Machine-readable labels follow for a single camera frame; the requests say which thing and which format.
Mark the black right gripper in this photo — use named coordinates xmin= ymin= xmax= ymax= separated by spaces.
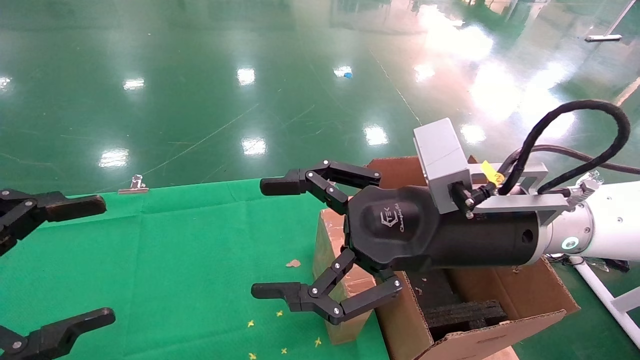
xmin=251 ymin=160 xmax=543 ymax=326

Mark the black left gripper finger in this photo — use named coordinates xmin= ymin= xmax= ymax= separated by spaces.
xmin=0 ymin=307 xmax=116 ymax=360
xmin=0 ymin=189 xmax=107 ymax=257

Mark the large open brown carton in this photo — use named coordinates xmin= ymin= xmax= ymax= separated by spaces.
xmin=366 ymin=156 xmax=581 ymax=360

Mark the silver binder clip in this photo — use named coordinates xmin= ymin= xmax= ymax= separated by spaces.
xmin=118 ymin=174 xmax=150 ymax=195

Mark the green table cloth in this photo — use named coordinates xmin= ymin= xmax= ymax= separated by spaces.
xmin=0 ymin=177 xmax=392 ymax=360

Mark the black ridged foam block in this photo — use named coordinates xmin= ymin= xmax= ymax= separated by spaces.
xmin=424 ymin=300 xmax=508 ymax=341

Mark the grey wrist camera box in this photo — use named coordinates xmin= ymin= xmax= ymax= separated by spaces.
xmin=413 ymin=118 xmax=473 ymax=215

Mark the yellow cable tag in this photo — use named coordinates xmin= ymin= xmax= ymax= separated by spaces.
xmin=480 ymin=160 xmax=505 ymax=185

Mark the grey camera mounting bracket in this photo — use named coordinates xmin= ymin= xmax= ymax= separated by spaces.
xmin=467 ymin=161 xmax=573 ymax=227

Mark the thin black cable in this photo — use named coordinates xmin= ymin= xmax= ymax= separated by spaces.
xmin=500 ymin=144 xmax=640 ymax=176

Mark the white table leg frame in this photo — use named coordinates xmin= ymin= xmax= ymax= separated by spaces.
xmin=570 ymin=256 xmax=640 ymax=348

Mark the thick black sleeved cable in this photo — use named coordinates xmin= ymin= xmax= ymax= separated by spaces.
xmin=497 ymin=100 xmax=632 ymax=196

